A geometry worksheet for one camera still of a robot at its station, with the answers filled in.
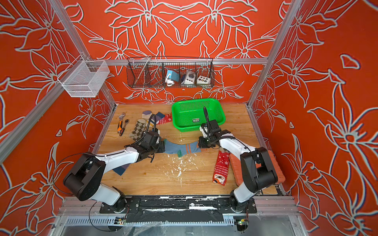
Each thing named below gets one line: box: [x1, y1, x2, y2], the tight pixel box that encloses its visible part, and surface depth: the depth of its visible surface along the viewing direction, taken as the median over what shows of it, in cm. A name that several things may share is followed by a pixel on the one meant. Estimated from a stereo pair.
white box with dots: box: [196, 75, 211, 85], surface depth 96 cm
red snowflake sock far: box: [157, 113, 173, 125], surface depth 112 cm
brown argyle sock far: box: [128, 118, 147, 142], surface depth 105 cm
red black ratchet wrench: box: [119, 118, 130, 137], surface depth 106 cm
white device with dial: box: [180, 70, 196, 86], surface depth 93 cm
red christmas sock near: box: [212, 149, 231, 187], surface depth 87 cm
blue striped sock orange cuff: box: [163, 139, 202, 158], surface depth 94 cm
